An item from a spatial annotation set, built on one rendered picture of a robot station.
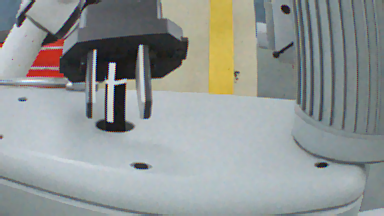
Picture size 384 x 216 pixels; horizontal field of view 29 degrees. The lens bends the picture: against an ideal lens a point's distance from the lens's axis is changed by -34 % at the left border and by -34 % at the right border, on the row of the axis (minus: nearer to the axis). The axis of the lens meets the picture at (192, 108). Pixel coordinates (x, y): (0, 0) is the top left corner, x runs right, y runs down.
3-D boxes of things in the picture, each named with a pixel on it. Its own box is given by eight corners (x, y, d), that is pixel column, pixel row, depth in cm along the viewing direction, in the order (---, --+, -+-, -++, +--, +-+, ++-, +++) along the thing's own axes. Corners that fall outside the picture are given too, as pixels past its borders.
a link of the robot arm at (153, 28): (180, 98, 91) (169, 12, 99) (193, 18, 84) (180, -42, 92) (57, 100, 89) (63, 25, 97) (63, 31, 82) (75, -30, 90)
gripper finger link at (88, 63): (94, 124, 83) (93, 72, 87) (95, 97, 80) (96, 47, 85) (79, 123, 82) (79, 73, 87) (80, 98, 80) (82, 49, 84)
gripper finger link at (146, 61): (142, 96, 81) (139, 43, 85) (139, 125, 83) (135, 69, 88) (162, 96, 81) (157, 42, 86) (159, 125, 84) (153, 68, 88)
